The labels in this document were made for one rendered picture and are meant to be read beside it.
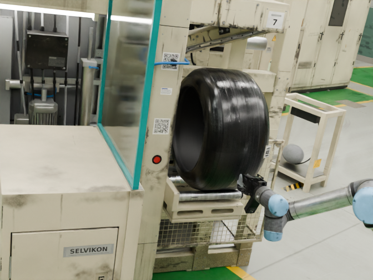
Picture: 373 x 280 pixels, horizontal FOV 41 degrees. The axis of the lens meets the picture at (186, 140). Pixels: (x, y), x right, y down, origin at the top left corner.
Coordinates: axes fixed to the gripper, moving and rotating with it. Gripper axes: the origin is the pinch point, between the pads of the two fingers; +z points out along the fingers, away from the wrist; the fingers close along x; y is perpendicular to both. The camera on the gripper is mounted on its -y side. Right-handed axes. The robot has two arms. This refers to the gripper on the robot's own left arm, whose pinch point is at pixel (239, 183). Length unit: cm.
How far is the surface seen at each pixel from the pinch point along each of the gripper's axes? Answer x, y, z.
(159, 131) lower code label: 34.9, 19.8, 14.8
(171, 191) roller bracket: 28.3, -6.6, 10.0
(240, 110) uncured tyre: 5.1, 33.1, -1.6
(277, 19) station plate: -28, 73, 35
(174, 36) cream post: 34, 61, 10
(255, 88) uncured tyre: -5.4, 41.9, 6.3
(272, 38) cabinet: -243, 57, 405
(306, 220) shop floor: -145, -86, 140
